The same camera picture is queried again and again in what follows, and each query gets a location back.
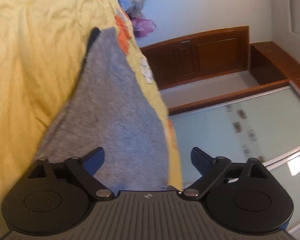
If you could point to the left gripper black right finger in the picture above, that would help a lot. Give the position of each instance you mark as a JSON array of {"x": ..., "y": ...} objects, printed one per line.
[{"x": 211, "y": 169}]

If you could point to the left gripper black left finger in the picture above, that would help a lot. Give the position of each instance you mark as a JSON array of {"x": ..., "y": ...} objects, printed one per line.
[{"x": 84, "y": 168}]

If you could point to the grey fuzzy sweater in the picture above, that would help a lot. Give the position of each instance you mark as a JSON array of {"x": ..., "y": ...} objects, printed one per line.
[{"x": 107, "y": 109}]

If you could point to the frosted glass sliding wardrobe door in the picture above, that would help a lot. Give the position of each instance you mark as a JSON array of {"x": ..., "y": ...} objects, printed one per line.
[{"x": 265, "y": 126}]

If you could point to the brown wooden door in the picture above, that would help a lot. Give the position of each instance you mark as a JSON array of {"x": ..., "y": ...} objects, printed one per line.
[{"x": 198, "y": 56}]

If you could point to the yellow carrot print quilt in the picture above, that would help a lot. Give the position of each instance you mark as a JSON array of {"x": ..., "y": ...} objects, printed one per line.
[{"x": 42, "y": 45}]

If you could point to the purple plastic bag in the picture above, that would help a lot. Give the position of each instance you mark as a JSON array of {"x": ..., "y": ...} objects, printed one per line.
[{"x": 142, "y": 27}]

